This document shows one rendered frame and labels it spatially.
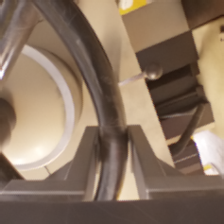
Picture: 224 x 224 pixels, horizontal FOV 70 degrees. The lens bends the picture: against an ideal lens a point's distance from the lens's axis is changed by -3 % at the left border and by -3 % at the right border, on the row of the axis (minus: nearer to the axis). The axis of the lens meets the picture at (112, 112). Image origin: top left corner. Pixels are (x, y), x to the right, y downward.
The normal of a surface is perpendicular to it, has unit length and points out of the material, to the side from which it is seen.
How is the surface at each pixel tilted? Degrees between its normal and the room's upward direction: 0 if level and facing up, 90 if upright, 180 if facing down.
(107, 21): 90
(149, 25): 90
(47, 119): 116
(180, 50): 90
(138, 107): 90
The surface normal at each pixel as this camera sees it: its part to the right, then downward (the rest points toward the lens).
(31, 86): 0.40, -0.06
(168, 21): 0.01, 0.27
